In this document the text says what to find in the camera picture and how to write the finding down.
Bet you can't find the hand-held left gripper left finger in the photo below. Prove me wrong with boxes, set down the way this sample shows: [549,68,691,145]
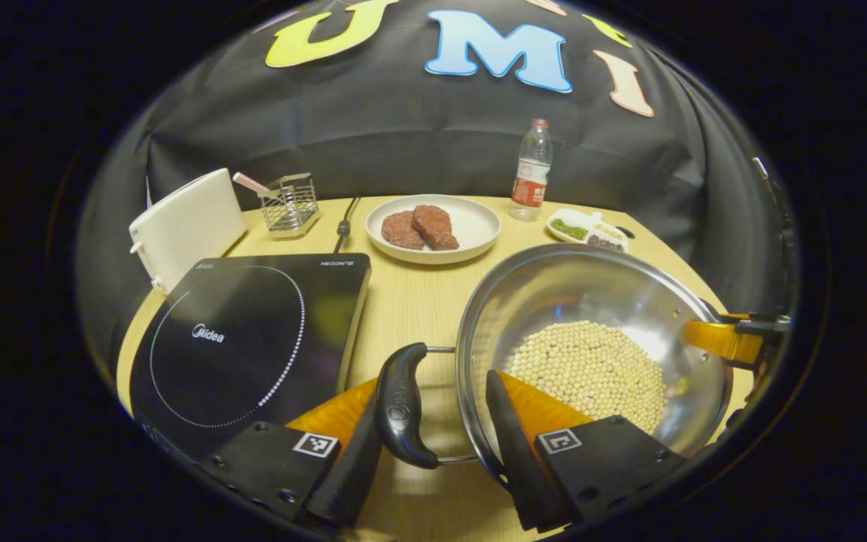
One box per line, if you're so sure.
[200,376,383,531]

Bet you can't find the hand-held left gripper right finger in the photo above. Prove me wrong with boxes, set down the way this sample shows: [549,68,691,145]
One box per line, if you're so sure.
[485,369,687,531]

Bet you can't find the stainless steel pot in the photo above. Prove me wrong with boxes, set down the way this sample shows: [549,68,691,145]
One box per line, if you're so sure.
[376,242,737,490]

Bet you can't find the black induction cooktop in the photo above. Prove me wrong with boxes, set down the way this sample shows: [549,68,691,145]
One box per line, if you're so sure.
[129,252,373,461]

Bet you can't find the pile of yellow soybeans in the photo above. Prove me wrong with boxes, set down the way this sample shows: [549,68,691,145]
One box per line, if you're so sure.
[505,320,668,436]

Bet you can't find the white divided bean dish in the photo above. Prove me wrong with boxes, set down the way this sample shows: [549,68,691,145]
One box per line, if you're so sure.
[546,208,629,254]

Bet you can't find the white round plate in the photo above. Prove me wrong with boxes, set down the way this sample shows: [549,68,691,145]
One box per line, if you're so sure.
[365,194,503,266]

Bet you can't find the brown meat patty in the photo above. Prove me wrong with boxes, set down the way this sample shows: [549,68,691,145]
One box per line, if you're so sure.
[381,210,427,251]
[412,204,461,252]

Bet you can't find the clear plastic water bottle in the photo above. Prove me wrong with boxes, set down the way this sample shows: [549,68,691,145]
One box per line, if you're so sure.
[510,117,555,223]

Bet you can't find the white toaster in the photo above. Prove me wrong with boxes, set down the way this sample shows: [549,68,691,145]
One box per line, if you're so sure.
[129,168,248,295]

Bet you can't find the pink utensil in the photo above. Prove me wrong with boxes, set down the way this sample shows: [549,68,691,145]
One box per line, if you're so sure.
[232,172,278,199]

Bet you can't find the black backdrop cloth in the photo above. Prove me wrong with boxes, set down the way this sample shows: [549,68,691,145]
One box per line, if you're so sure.
[76,0,799,362]

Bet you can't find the black power cable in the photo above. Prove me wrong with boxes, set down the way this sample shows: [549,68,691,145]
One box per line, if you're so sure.
[332,196,362,255]

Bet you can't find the metal wire basket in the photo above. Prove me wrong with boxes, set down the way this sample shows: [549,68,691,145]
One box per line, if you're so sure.
[260,172,321,240]

